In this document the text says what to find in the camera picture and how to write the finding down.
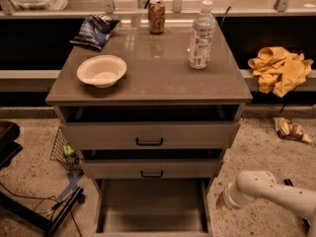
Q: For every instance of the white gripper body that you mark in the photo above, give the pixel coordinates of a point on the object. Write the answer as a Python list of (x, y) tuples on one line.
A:
[(229, 197)]

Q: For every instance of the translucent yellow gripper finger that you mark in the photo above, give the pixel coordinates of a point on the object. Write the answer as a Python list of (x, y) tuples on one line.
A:
[(220, 203)]

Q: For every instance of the grey bottom drawer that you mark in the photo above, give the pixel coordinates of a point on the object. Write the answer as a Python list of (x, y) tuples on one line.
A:
[(152, 208)]

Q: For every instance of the grey drawer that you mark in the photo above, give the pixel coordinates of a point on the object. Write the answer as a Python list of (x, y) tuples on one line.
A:
[(150, 134), (154, 168), (152, 208)]

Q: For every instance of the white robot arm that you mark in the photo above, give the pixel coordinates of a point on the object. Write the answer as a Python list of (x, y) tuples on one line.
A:
[(249, 185)]

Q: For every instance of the grey top drawer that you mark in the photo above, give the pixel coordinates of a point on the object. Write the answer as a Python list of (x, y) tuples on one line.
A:
[(150, 134)]

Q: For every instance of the grey middle drawer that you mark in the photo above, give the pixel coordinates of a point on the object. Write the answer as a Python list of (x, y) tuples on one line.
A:
[(154, 168)]

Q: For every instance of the grey drawer cabinet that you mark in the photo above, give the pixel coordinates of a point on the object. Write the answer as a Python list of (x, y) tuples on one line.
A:
[(159, 85)]

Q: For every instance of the black stand leg right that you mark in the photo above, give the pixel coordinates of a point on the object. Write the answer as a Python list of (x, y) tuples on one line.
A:
[(288, 182)]

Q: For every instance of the black stand leg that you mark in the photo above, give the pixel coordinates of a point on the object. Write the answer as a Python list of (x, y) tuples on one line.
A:
[(288, 182), (48, 225)]

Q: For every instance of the crumpled snack wrapper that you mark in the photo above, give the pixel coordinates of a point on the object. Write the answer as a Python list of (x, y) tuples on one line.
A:
[(287, 129)]

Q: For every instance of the yellow cloth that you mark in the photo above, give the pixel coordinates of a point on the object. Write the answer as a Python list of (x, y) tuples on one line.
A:
[(279, 71)]

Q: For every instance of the blue tape on floor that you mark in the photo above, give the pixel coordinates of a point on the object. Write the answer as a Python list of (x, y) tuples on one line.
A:
[(73, 178)]

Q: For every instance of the green object in basket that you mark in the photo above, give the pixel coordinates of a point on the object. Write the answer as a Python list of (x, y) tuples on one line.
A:
[(69, 154)]

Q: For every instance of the clear plastic water bottle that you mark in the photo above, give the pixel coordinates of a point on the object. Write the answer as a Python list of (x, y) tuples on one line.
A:
[(201, 36)]

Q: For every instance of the black stand leg left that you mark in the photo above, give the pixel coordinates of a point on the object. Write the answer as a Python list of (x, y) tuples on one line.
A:
[(48, 225)]

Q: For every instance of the white paper bowl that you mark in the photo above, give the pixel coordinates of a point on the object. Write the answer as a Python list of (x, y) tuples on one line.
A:
[(101, 71)]

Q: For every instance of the orange soda can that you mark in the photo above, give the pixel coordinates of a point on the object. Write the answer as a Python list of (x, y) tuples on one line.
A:
[(156, 16)]

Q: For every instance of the blue chip bag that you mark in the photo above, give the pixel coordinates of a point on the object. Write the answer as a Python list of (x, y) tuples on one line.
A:
[(95, 31)]

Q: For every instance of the black chair base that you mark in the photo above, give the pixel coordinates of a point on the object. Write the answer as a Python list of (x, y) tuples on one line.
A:
[(9, 148)]

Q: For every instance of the wire mesh basket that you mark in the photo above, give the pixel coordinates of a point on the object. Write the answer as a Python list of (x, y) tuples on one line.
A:
[(57, 154)]

